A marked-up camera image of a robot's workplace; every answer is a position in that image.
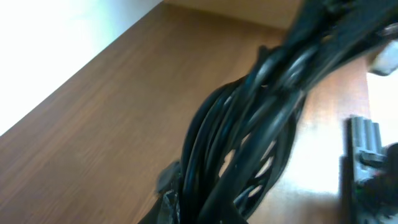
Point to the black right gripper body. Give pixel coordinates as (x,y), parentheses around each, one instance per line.
(333,33)

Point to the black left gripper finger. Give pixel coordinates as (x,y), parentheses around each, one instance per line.
(169,188)

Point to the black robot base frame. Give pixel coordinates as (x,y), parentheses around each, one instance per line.
(372,173)

